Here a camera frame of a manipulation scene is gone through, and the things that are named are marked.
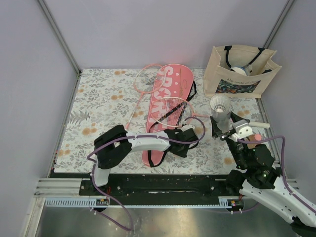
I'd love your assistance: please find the beige canvas tote bag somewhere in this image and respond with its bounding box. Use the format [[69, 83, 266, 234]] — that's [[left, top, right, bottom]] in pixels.
[[203, 45, 281, 98]]

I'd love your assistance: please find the pink capped bottle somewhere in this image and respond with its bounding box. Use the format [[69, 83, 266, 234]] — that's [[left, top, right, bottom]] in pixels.
[[247, 134, 262, 149]]

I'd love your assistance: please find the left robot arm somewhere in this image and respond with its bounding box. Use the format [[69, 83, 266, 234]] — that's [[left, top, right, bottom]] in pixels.
[[90, 124, 199, 195]]

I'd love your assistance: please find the water bottle in tote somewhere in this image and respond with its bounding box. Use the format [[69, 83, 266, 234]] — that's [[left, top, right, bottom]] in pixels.
[[230, 64, 252, 76]]

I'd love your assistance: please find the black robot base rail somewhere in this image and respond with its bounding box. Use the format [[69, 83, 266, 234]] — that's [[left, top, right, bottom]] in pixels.
[[79, 174, 239, 201]]

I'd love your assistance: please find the pink racket far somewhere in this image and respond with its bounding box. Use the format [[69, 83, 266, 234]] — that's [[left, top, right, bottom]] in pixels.
[[124, 63, 166, 130]]

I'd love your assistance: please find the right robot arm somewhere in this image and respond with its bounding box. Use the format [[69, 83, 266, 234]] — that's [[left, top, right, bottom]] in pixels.
[[210, 112, 316, 237]]

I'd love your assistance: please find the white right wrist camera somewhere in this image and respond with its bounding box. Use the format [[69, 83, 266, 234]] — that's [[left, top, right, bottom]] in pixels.
[[231, 119, 253, 142]]

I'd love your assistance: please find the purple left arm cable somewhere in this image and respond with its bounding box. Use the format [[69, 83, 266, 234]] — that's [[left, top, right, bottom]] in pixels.
[[87, 116, 206, 232]]

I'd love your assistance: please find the white slotted cable duct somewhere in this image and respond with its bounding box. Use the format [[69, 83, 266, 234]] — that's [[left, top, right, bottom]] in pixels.
[[45, 197, 231, 208]]

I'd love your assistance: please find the pink racket near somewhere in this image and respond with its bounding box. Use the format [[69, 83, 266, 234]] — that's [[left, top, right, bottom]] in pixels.
[[150, 96, 271, 129]]

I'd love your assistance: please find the pink racket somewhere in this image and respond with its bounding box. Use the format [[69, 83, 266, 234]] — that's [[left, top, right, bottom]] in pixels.
[[150, 96, 271, 129], [124, 63, 166, 130]]

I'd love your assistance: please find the white shuttlecock tube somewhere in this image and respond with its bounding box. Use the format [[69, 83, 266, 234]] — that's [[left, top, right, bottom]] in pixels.
[[209, 93, 232, 134]]

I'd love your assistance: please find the white shuttlecock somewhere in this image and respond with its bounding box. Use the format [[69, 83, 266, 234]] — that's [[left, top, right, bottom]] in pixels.
[[210, 94, 231, 113]]

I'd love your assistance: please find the pink racket bag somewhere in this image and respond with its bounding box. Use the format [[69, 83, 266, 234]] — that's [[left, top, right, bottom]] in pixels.
[[142, 63, 198, 168]]

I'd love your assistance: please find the floral table cloth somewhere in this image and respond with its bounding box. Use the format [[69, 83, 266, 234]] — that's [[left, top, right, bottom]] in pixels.
[[54, 68, 281, 175]]

